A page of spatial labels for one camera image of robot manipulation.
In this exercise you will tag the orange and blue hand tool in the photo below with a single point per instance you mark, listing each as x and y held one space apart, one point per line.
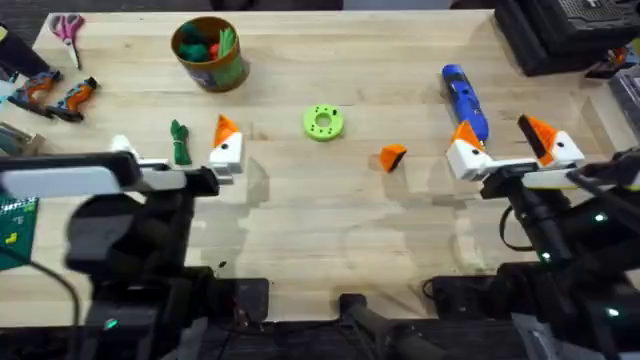
35 87
75 100

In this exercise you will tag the wrist upright plate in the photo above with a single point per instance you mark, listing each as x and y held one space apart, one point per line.
55 180
555 178

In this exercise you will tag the brown tub with toys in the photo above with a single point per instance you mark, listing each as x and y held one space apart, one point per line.
215 70

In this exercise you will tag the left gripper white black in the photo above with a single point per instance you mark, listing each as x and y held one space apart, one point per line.
197 181

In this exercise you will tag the black rail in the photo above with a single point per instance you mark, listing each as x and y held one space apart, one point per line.
300 340

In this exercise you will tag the left wrist upright plate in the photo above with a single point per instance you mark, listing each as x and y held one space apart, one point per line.
55 180

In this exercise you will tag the black box stack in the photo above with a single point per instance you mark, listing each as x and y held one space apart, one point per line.
560 35

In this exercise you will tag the right wrist upright plate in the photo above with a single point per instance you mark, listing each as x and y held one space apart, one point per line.
555 178

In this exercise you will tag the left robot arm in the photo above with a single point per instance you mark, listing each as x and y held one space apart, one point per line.
140 315

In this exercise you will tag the black stand post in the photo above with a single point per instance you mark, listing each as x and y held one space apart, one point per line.
370 320

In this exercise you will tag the green toy vegetable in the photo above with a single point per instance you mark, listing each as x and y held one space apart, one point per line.
181 145

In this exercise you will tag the green disc with holes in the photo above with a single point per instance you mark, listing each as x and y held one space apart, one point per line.
314 129

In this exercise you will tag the grey box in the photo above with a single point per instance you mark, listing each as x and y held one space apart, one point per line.
627 95

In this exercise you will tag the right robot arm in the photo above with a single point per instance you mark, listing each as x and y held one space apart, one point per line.
575 295

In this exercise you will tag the orange ribbed wedge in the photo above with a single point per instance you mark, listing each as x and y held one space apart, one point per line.
390 156

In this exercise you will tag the green board with blocks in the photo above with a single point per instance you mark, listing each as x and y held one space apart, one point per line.
17 230

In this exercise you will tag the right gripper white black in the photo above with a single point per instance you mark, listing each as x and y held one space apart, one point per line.
505 182

